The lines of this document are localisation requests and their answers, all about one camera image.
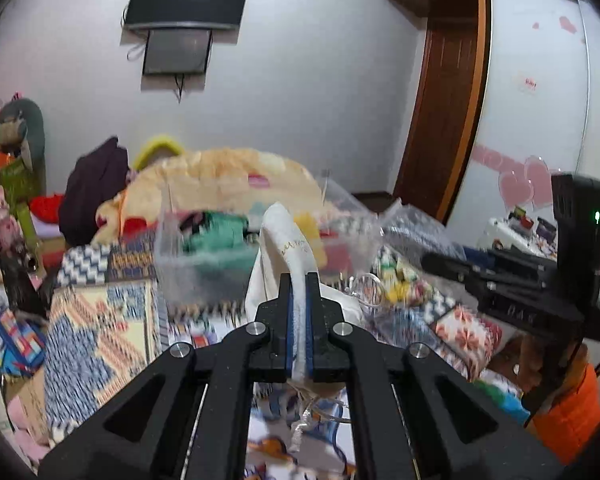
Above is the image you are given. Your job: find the clear plastic bag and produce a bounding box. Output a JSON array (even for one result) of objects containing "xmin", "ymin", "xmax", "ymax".
[{"xmin": 319, "ymin": 174, "xmax": 458, "ymax": 281}]

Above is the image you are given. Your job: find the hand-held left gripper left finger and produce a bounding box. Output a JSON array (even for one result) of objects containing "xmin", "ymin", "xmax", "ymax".
[{"xmin": 37, "ymin": 272, "xmax": 296, "ymax": 480}]

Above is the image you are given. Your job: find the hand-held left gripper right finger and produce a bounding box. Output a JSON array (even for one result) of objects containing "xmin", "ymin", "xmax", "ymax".
[{"xmin": 305, "ymin": 272, "xmax": 567, "ymax": 480}]

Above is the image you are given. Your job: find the green cardboard box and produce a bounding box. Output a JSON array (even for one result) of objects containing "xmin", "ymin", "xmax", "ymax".
[{"xmin": 0, "ymin": 157, "xmax": 37, "ymax": 233}]

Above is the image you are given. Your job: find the red cloth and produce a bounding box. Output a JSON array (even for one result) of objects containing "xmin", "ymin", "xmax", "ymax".
[{"xmin": 29, "ymin": 192, "xmax": 69, "ymax": 224}]

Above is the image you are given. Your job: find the dark purple garment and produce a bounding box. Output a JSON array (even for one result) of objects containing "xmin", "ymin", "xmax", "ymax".
[{"xmin": 58, "ymin": 135, "xmax": 131, "ymax": 249}]

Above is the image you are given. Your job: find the clear plastic storage box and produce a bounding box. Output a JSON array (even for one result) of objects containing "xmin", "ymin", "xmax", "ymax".
[{"xmin": 154, "ymin": 204, "xmax": 263, "ymax": 313}]

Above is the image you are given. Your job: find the green cloth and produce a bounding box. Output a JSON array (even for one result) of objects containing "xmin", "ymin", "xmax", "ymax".
[{"xmin": 181, "ymin": 210, "xmax": 253, "ymax": 261}]

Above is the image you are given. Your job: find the white cloth drawstring bag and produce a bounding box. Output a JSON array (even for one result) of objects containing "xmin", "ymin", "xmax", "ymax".
[{"xmin": 244, "ymin": 202, "xmax": 367, "ymax": 453}]

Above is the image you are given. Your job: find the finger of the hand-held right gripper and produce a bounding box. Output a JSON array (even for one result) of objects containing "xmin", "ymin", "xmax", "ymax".
[
  {"xmin": 461, "ymin": 245, "xmax": 558, "ymax": 273},
  {"xmin": 420, "ymin": 252, "xmax": 553, "ymax": 291}
]

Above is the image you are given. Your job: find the white door with pink hearts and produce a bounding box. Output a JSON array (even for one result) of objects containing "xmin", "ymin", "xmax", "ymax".
[{"xmin": 444, "ymin": 0, "xmax": 600, "ymax": 366}]

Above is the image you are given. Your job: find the pink bunny doll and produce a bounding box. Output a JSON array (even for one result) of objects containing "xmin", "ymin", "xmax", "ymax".
[{"xmin": 0, "ymin": 185, "xmax": 25, "ymax": 261}]

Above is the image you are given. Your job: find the patterned colourful blanket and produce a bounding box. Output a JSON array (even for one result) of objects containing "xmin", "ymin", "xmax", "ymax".
[{"xmin": 44, "ymin": 237, "xmax": 506, "ymax": 480}]

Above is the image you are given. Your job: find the colourful flat box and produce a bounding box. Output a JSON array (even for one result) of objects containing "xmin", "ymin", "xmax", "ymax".
[{"xmin": 0, "ymin": 309, "xmax": 48, "ymax": 373}]

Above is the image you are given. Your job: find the grey-green dinosaur plush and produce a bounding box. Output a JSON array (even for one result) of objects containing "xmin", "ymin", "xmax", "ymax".
[{"xmin": 0, "ymin": 97, "xmax": 47, "ymax": 196}]

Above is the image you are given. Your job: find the large beige plush toy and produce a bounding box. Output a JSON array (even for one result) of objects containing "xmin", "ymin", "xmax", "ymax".
[{"xmin": 95, "ymin": 147, "xmax": 332, "ymax": 242}]

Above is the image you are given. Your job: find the small dark wall screen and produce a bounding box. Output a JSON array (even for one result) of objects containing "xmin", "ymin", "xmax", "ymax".
[{"xmin": 142, "ymin": 29, "xmax": 214, "ymax": 77}]

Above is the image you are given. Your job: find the brown wooden wardrobe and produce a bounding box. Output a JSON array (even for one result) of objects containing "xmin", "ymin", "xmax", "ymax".
[{"xmin": 375, "ymin": 0, "xmax": 492, "ymax": 223}]

